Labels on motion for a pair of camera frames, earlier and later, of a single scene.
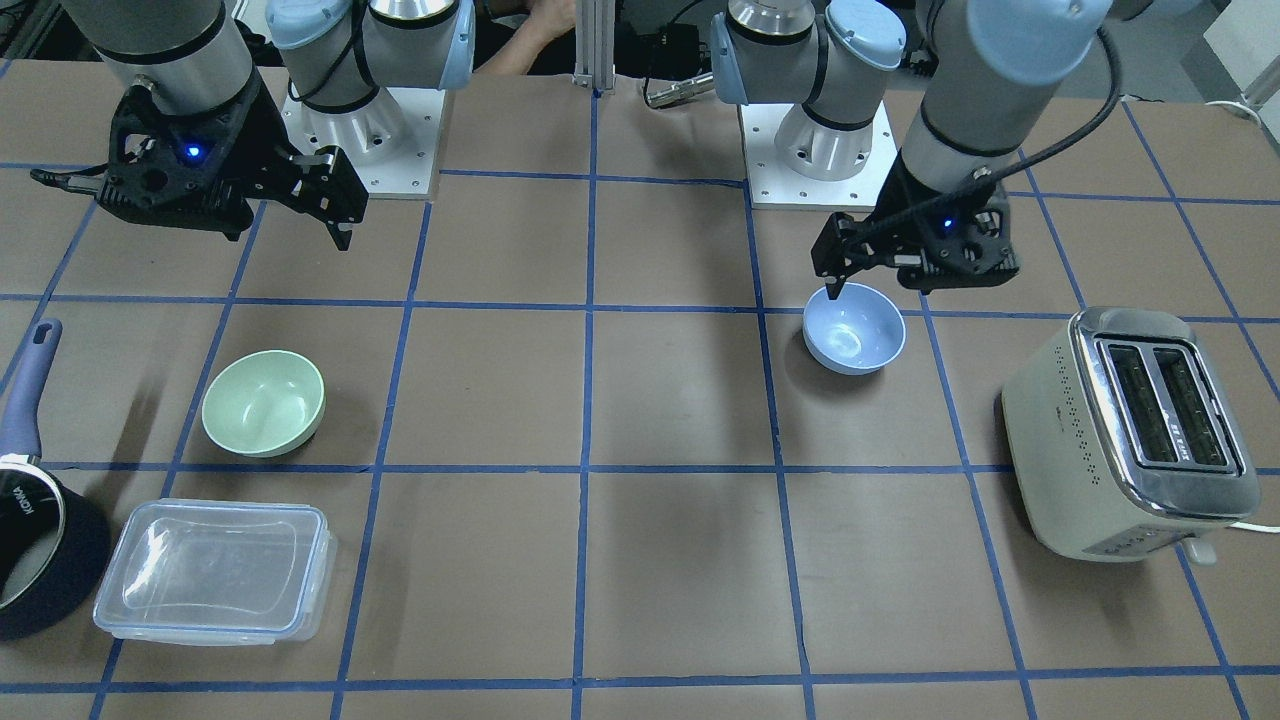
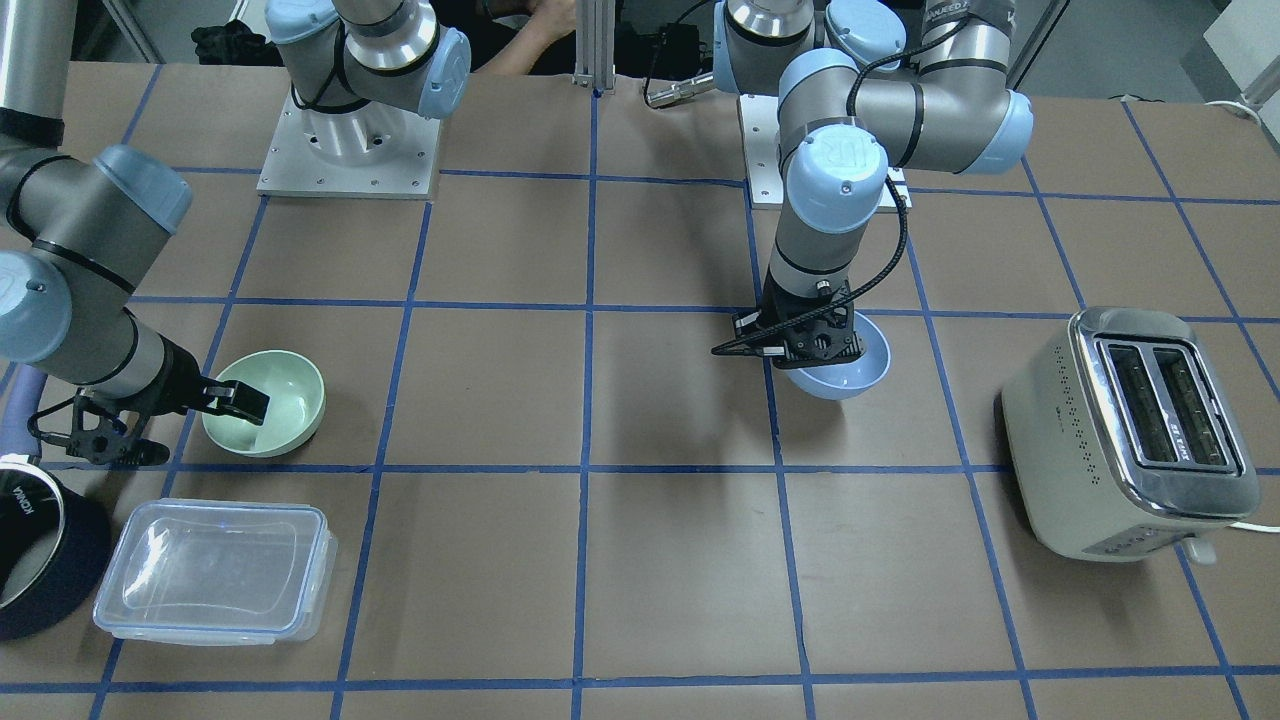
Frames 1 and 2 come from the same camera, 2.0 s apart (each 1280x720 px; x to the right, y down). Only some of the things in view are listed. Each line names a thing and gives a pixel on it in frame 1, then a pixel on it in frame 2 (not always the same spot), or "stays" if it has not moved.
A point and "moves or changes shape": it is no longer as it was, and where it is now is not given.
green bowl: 264,403 stays
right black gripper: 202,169 -> 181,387
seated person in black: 524,37 stays
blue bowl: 855,334 moves or changes shape
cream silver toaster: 1124,441 stays
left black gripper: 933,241 -> 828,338
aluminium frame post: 595,45 stays
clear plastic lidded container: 200,572 stays
